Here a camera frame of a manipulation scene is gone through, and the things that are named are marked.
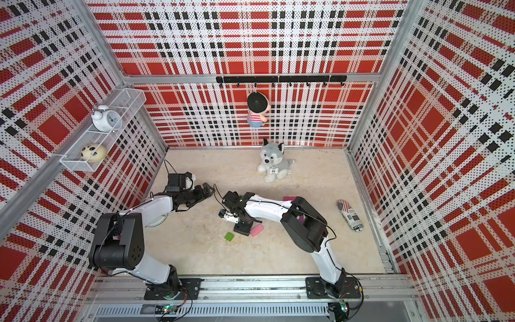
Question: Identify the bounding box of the light pink block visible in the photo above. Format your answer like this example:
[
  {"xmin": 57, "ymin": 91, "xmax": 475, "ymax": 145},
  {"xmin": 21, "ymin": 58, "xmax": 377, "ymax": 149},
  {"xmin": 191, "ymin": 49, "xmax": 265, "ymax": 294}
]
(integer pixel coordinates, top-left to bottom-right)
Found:
[{"xmin": 249, "ymin": 224, "xmax": 264, "ymax": 237}]

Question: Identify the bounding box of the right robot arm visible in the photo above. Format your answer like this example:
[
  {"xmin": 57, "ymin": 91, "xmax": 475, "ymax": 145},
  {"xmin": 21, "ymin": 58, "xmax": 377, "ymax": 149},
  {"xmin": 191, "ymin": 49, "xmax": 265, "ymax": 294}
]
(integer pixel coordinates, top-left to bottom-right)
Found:
[{"xmin": 219, "ymin": 191, "xmax": 346, "ymax": 298}]

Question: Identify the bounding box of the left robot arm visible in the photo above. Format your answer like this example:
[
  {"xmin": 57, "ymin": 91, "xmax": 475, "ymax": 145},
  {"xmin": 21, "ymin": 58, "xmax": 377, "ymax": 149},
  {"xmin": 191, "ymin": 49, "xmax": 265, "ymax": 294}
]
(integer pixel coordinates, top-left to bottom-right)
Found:
[{"xmin": 89, "ymin": 173, "xmax": 215, "ymax": 292}]

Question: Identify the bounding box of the green cube left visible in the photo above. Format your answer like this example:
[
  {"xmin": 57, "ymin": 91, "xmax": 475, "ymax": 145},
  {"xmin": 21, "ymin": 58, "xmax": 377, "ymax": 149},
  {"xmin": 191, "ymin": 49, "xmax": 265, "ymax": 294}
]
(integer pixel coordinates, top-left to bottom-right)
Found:
[{"xmin": 224, "ymin": 232, "xmax": 234, "ymax": 242}]

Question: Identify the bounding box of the grey husky plush toy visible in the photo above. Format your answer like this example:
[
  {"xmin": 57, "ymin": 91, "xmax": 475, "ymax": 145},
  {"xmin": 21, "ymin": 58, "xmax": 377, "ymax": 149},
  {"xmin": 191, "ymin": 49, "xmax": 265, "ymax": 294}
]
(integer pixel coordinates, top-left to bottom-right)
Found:
[{"xmin": 257, "ymin": 138, "xmax": 296, "ymax": 183}]

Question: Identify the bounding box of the panda face ball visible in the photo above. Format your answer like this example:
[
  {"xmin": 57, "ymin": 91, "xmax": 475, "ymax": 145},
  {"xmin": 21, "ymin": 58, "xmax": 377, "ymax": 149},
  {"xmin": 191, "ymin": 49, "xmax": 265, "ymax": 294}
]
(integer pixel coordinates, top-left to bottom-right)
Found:
[{"xmin": 80, "ymin": 144, "xmax": 107, "ymax": 163}]

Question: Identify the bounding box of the white alarm clock on shelf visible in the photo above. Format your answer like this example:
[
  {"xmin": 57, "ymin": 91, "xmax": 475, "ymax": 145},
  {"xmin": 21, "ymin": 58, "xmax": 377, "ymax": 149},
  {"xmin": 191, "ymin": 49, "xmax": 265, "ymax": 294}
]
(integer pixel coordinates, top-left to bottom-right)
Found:
[{"xmin": 91, "ymin": 105, "xmax": 123, "ymax": 133}]

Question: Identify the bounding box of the left electronics board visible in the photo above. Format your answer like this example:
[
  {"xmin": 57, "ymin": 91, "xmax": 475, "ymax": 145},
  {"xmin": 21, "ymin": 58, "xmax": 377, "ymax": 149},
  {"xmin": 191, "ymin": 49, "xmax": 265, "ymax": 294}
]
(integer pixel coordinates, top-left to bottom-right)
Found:
[{"xmin": 155, "ymin": 304, "xmax": 178, "ymax": 316}]

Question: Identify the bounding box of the electronics board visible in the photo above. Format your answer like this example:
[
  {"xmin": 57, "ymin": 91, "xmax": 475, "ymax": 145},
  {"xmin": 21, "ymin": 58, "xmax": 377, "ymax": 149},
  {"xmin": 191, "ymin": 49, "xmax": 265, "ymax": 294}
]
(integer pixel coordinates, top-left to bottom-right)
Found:
[
  {"xmin": 155, "ymin": 304, "xmax": 178, "ymax": 316},
  {"xmin": 328, "ymin": 299, "xmax": 350, "ymax": 322}
]

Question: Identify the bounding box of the right electronics board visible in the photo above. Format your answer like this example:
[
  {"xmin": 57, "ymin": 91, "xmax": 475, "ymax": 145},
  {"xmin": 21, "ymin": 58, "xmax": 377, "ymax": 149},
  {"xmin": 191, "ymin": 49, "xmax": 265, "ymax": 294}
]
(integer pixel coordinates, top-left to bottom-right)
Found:
[{"xmin": 328, "ymin": 299, "xmax": 350, "ymax": 322}]

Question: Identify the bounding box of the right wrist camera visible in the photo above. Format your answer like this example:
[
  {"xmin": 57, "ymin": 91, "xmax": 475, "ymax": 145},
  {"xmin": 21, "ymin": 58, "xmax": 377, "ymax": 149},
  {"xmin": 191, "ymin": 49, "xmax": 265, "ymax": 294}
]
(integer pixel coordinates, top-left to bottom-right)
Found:
[{"xmin": 219, "ymin": 209, "xmax": 240, "ymax": 224}]

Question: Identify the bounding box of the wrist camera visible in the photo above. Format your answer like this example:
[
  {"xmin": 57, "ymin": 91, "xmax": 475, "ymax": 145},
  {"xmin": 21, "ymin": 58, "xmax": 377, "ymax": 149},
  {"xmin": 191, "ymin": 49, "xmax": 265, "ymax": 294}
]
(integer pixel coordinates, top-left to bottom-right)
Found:
[
  {"xmin": 219, "ymin": 209, "xmax": 240, "ymax": 224},
  {"xmin": 184, "ymin": 172, "xmax": 196, "ymax": 190}
]

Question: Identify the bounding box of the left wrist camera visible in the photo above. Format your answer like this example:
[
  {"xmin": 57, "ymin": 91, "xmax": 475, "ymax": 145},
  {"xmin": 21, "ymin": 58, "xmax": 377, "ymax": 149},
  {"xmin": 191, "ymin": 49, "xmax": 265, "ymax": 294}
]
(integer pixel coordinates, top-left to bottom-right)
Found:
[{"xmin": 184, "ymin": 172, "xmax": 196, "ymax": 190}]

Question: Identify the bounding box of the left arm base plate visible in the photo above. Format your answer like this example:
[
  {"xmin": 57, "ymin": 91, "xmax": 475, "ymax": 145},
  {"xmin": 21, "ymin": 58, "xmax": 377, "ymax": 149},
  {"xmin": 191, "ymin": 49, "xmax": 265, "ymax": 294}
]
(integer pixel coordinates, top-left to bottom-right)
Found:
[{"xmin": 144, "ymin": 278, "xmax": 203, "ymax": 301}]

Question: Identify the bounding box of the white wire shelf basket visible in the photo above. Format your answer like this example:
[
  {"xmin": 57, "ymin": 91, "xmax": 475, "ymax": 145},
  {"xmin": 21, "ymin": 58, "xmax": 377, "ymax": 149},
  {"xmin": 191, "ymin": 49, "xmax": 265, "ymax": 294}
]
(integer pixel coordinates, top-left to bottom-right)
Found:
[{"xmin": 60, "ymin": 87, "xmax": 146, "ymax": 173}]

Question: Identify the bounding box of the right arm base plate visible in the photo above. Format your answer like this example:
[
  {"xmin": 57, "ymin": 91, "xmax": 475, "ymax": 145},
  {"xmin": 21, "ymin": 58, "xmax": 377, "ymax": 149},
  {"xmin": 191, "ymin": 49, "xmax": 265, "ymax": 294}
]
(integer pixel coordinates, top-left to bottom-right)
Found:
[{"xmin": 305, "ymin": 276, "xmax": 362, "ymax": 299}]

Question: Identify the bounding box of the black hook rail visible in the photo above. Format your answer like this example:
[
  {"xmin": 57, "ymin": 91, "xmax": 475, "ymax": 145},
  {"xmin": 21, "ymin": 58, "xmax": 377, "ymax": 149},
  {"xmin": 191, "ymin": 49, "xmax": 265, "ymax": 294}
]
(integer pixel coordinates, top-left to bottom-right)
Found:
[{"xmin": 215, "ymin": 75, "xmax": 348, "ymax": 85}]

